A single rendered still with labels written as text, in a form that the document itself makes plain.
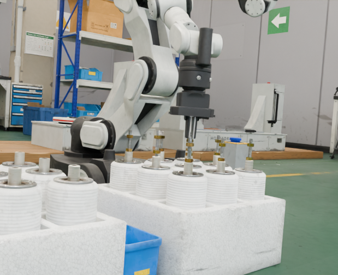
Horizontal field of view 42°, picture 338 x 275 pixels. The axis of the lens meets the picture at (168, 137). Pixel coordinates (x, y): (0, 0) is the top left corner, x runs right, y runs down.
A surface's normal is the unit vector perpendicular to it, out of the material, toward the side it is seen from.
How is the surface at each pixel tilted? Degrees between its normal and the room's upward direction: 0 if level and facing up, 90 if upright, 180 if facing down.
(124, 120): 90
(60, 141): 90
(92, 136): 90
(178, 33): 90
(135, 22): 114
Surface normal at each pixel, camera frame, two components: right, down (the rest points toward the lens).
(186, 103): 0.22, 0.07
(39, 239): 0.69, 0.08
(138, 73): -0.77, -0.02
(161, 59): 0.58, -0.45
